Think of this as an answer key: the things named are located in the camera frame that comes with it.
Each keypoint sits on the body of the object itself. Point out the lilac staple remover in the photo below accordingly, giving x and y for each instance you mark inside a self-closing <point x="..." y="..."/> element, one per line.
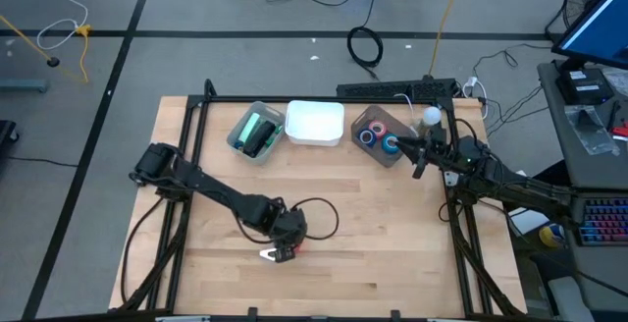
<point x="265" y="254"/>

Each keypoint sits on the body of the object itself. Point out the black computer monitor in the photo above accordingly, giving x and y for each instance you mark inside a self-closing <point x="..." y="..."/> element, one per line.
<point x="603" y="32"/>

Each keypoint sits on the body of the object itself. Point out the black mini computer box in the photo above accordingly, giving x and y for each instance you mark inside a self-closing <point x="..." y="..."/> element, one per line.
<point x="584" y="86"/>

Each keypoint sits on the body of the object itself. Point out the black aluminium table frame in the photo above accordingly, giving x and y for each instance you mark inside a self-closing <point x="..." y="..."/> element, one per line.
<point x="225" y="99"/>

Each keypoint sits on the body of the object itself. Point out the backlit rainbow keyboard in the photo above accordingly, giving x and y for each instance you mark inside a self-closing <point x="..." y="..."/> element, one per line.
<point x="608" y="221"/>

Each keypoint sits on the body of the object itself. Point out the red tape roll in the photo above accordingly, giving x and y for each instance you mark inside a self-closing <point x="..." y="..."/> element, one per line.
<point x="298" y="249"/>

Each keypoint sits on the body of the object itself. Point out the grey metal cart base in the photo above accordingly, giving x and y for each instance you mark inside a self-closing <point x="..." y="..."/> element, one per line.
<point x="22" y="85"/>

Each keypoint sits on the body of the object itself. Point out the pink tape roll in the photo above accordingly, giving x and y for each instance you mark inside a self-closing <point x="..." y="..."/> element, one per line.
<point x="377" y="122"/>

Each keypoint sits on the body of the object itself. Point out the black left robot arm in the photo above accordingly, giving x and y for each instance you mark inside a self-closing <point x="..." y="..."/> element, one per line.
<point x="206" y="184"/>

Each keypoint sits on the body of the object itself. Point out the grey chair seat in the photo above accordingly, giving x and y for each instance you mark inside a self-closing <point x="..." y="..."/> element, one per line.
<point x="569" y="302"/>

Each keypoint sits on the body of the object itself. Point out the brown translucent plastic bin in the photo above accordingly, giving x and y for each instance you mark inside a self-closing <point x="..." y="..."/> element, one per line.
<point x="365" y="121"/>

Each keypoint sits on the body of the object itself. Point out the red tool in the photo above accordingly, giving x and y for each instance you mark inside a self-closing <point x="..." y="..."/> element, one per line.
<point x="622" y="129"/>

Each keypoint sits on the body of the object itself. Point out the long black stapler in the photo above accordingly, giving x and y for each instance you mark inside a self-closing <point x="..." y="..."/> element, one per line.
<point x="260" y="140"/>

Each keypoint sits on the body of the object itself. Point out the blue mini stapler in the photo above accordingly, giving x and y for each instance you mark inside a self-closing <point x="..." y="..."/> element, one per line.
<point x="239" y="145"/>

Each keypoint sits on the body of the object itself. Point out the mint green stapler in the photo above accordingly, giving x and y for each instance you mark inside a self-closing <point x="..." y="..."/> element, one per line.
<point x="250" y="126"/>

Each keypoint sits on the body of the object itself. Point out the white bulb brass lamp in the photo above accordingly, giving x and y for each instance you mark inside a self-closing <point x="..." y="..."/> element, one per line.
<point x="432" y="114"/>

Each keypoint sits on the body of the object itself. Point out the white power adapter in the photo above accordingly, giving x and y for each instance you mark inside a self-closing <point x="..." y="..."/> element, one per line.
<point x="471" y="84"/>

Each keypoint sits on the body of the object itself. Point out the yellow and blue roll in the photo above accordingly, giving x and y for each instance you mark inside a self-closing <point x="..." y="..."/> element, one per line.
<point x="549" y="236"/>

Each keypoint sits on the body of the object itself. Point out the tall black perforated box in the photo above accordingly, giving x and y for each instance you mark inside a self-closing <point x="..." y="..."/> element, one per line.
<point x="434" y="89"/>

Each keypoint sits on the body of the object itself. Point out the clear plastic bag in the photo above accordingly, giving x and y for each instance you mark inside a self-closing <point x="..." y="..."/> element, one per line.
<point x="589" y="130"/>

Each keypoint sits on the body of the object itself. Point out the grey plastic bin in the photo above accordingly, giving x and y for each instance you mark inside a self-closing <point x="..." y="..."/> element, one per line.
<point x="265" y="112"/>

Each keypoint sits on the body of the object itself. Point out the grey desk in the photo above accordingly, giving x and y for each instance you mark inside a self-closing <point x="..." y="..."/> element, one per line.
<point x="603" y="170"/>

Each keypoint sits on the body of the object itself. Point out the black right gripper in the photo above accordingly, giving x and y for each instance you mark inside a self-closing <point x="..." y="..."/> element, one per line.
<point x="436" y="152"/>

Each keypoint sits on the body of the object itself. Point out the white paper sheet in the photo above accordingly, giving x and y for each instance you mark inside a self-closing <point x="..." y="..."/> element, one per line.
<point x="530" y="224"/>

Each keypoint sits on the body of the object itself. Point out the silver mounting plate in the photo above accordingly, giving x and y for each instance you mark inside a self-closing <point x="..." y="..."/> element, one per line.
<point x="451" y="178"/>

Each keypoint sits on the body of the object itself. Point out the light blue tape roll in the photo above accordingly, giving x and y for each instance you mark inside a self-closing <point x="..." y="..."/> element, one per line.
<point x="384" y="144"/>

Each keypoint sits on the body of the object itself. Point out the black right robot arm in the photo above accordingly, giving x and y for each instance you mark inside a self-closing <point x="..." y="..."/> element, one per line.
<point x="520" y="184"/>

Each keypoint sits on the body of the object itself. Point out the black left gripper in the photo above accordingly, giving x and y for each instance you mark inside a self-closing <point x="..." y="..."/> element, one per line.
<point x="289" y="229"/>

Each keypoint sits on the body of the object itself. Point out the dark blue tape roll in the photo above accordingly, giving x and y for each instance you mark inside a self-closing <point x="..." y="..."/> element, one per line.
<point x="359" y="138"/>

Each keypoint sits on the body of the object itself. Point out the long black perforated box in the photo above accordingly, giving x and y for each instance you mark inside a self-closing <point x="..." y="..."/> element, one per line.
<point x="373" y="90"/>

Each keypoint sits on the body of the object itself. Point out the white plastic bin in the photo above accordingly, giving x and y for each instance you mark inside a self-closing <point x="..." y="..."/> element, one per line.
<point x="314" y="122"/>

